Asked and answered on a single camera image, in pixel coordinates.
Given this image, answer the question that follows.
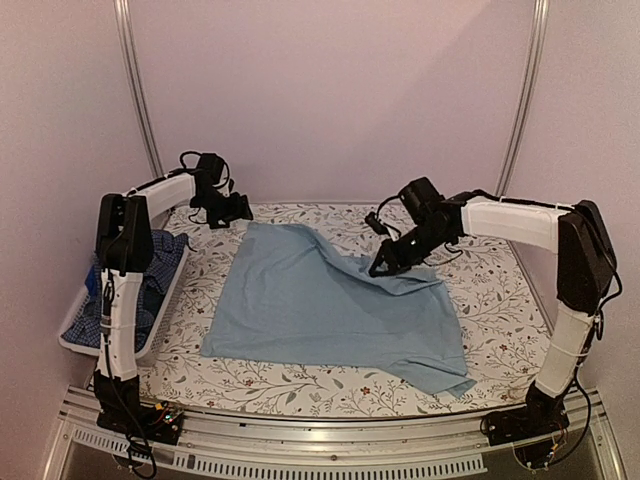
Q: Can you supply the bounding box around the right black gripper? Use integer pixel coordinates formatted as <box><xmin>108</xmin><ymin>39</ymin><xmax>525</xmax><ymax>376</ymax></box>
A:
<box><xmin>372</xmin><ymin>222</ymin><xmax>453</xmax><ymax>277</ymax></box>

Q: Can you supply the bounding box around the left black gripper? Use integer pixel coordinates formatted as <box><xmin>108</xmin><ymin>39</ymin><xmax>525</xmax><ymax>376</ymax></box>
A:
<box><xmin>194</xmin><ymin>189</ymin><xmax>254</xmax><ymax>229</ymax></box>

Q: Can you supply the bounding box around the light blue t-shirt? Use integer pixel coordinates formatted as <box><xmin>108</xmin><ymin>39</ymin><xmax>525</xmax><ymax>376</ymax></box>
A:
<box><xmin>201</xmin><ymin>222</ymin><xmax>475</xmax><ymax>397</ymax></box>

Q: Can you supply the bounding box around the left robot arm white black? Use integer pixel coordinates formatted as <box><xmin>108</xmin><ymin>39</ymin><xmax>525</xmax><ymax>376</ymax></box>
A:
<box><xmin>94</xmin><ymin>151</ymin><xmax>253</xmax><ymax>434</ymax></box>

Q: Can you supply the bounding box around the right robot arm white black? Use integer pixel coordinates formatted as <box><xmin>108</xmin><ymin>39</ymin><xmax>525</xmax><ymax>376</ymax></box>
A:
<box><xmin>369</xmin><ymin>177</ymin><xmax>622</xmax><ymax>436</ymax></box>

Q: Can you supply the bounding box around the white plastic laundry basket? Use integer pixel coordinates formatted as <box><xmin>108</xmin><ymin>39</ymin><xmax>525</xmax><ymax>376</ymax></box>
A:
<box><xmin>59</xmin><ymin>246</ymin><xmax>188</xmax><ymax>366</ymax></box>

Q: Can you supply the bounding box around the floral patterned table mat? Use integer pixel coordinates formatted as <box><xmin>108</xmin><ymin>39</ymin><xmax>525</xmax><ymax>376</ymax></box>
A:
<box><xmin>140</xmin><ymin>207</ymin><xmax>549</xmax><ymax>417</ymax></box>

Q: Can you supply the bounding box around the dark blue checkered shirt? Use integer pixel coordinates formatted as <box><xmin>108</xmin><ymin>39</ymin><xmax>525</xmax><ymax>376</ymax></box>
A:
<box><xmin>61</xmin><ymin>230</ymin><xmax>189</xmax><ymax>352</ymax></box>

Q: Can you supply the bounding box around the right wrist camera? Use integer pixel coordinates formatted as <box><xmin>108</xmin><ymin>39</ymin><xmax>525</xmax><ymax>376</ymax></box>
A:
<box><xmin>364</xmin><ymin>211</ymin><xmax>401</xmax><ymax>240</ymax></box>

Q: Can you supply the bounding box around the front aluminium rail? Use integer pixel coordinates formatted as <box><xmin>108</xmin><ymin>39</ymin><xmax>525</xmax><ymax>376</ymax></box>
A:
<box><xmin>44</xmin><ymin>384</ymin><xmax>624</xmax><ymax>476</ymax></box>

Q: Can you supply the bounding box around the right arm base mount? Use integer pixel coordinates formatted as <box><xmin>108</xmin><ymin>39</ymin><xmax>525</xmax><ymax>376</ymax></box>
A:
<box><xmin>480</xmin><ymin>401</ymin><xmax>569</xmax><ymax>446</ymax></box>

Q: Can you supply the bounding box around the left aluminium frame post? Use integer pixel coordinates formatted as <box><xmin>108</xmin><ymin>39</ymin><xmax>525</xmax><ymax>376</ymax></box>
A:
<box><xmin>113</xmin><ymin>0</ymin><xmax>165</xmax><ymax>177</ymax></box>

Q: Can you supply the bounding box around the aluminium frame post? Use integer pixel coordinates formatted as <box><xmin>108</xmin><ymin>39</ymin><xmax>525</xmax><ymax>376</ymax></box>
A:
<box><xmin>113</xmin><ymin>0</ymin><xmax>165</xmax><ymax>177</ymax></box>
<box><xmin>495</xmin><ymin>0</ymin><xmax>550</xmax><ymax>197</ymax></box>

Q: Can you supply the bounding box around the right aluminium frame post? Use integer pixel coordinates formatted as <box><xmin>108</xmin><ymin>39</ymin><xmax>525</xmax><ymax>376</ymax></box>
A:
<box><xmin>495</xmin><ymin>0</ymin><xmax>550</xmax><ymax>197</ymax></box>

